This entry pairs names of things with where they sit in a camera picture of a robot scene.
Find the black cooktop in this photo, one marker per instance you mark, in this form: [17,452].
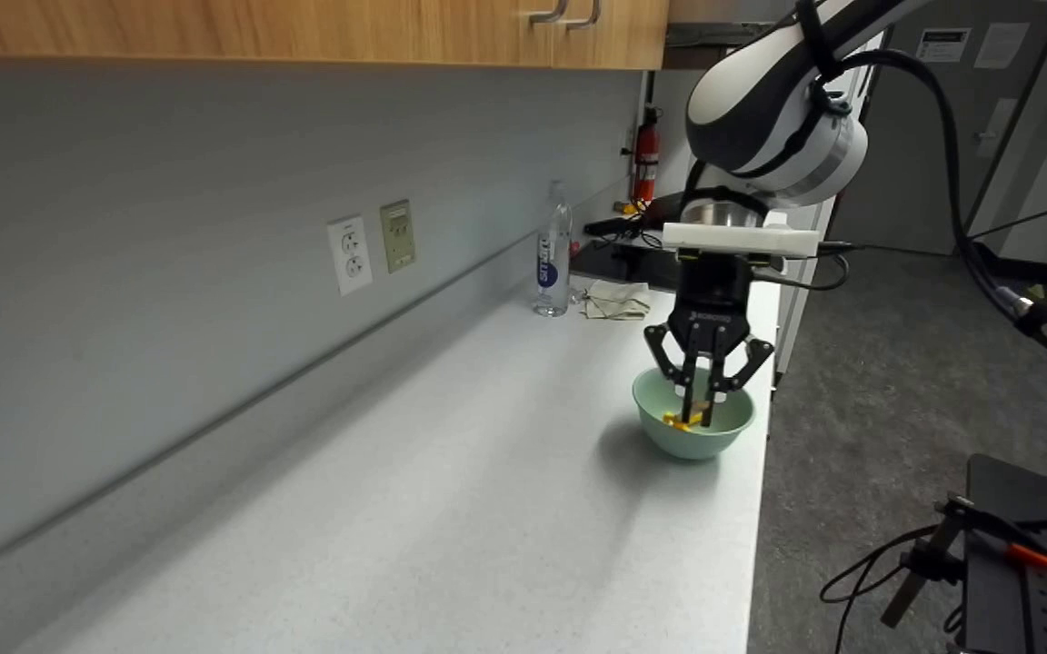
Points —
[627,250]

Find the mint green bowl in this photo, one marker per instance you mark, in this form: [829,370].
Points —
[687,440]

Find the black perforated side table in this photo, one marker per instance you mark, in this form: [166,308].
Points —
[1005,605]

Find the wooden ladle yellow head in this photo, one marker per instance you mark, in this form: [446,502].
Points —
[691,384]

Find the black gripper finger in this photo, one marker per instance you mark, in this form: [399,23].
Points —
[733,372]
[673,372]

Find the beige wall switch plate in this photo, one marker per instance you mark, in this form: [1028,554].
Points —
[399,233]

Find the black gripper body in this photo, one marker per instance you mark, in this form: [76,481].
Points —
[710,303]

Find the clear plastic water bottle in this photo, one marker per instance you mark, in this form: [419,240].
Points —
[555,257]

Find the orange handled clamp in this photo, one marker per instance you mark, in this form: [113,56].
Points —
[1018,545]

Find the white wall outlet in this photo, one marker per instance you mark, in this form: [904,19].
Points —
[349,251]

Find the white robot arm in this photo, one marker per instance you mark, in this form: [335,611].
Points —
[765,134]

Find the red fire extinguisher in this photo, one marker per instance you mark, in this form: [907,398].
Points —
[645,165]

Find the wooden upper cabinet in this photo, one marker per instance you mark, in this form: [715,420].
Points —
[519,34]

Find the crumpled beige cloth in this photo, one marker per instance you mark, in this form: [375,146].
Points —
[615,300]

